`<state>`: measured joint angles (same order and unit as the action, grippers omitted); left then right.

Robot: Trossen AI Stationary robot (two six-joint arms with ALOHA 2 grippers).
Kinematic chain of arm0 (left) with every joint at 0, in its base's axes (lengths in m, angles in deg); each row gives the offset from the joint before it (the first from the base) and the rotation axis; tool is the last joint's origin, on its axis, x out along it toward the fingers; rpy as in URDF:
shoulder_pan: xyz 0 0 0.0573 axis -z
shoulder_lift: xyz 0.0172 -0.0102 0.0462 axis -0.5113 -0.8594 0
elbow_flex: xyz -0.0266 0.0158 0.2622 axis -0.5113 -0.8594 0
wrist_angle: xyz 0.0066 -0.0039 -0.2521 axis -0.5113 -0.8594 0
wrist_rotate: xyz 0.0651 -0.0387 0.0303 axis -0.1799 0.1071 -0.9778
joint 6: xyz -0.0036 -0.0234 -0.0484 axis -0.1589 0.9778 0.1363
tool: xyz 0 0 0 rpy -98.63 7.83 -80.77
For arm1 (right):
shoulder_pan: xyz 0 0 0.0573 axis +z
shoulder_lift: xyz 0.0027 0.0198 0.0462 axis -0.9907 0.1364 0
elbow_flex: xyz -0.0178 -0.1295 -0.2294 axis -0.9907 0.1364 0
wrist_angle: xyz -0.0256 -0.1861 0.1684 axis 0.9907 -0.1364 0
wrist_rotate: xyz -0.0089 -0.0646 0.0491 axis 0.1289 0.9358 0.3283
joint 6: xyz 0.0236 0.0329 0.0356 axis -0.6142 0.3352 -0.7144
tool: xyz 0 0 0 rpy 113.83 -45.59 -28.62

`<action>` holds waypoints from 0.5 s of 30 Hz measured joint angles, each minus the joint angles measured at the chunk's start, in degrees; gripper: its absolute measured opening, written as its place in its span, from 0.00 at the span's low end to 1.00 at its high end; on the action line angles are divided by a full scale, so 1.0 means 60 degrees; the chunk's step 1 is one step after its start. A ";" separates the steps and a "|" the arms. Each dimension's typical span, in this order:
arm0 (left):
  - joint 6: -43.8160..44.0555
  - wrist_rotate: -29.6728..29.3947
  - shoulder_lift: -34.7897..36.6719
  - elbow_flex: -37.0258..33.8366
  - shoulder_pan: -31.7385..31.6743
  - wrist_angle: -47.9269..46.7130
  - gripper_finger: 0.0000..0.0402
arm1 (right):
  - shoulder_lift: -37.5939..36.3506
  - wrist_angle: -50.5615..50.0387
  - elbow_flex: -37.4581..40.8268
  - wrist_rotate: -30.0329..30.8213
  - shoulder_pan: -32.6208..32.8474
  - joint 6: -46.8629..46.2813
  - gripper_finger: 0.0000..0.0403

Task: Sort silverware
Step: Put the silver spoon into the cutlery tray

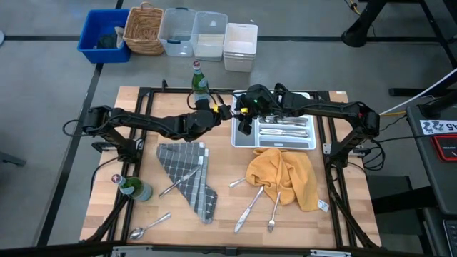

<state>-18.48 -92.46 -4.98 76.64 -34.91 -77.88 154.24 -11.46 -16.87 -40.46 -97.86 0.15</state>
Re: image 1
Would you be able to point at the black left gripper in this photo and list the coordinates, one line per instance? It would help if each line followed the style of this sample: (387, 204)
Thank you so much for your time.
(201, 123)

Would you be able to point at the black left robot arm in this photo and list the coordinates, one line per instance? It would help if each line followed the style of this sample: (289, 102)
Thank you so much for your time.
(143, 121)

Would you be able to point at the clear bin blue latch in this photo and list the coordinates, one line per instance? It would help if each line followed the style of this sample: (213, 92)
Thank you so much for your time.
(176, 25)

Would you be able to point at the dark cloth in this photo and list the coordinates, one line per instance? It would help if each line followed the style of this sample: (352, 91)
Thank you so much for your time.
(107, 42)

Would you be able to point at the grey chair leg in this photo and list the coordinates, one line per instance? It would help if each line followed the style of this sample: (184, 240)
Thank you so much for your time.
(10, 158)

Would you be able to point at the yellow cloth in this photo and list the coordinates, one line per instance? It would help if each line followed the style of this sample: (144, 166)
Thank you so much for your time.
(282, 175)

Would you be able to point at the white cutlery tray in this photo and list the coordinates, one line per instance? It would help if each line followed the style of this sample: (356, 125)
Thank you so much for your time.
(246, 141)

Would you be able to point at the black metal stand frame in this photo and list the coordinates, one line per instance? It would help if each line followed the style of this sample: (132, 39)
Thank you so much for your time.
(410, 92)

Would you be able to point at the blue plastic bin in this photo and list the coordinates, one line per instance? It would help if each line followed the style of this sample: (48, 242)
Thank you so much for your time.
(89, 35)

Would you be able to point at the black stand base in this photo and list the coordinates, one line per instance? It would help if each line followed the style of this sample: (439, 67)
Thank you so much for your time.
(357, 34)

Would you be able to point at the clear plastic bin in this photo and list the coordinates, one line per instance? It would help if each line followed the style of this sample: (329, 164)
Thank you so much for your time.
(209, 39)

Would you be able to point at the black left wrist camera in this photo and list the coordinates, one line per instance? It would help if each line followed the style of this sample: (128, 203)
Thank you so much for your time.
(203, 104)

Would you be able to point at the white plastic bin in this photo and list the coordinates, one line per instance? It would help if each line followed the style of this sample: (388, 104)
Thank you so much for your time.
(240, 43)

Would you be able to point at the black table frame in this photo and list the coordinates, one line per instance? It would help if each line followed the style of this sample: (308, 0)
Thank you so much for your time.
(171, 90)

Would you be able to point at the large silver spoon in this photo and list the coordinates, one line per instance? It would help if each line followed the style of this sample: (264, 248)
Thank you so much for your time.
(266, 120)

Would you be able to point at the black desk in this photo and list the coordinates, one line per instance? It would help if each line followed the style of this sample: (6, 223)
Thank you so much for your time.
(428, 178)

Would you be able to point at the grey checked cloth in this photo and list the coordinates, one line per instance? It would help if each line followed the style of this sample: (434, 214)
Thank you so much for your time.
(178, 160)

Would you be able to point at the black keyboard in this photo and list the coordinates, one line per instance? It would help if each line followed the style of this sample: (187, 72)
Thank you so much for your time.
(450, 239)

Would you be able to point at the white label card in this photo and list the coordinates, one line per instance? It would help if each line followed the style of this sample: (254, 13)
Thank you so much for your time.
(437, 126)

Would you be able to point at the wicker basket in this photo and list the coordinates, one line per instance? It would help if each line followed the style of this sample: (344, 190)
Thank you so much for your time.
(143, 28)

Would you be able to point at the green glass water bottle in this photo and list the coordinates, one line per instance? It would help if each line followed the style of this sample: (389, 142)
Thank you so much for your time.
(199, 84)
(135, 188)

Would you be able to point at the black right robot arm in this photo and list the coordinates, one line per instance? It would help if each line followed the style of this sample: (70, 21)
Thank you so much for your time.
(321, 107)

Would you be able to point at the silver fork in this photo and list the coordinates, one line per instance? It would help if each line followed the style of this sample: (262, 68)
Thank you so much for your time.
(271, 225)

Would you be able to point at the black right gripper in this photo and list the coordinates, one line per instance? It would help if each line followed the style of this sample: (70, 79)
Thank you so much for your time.
(257, 101)

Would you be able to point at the silver table knife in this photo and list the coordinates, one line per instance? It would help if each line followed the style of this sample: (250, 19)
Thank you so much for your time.
(296, 132)
(285, 135)
(178, 182)
(271, 130)
(242, 219)

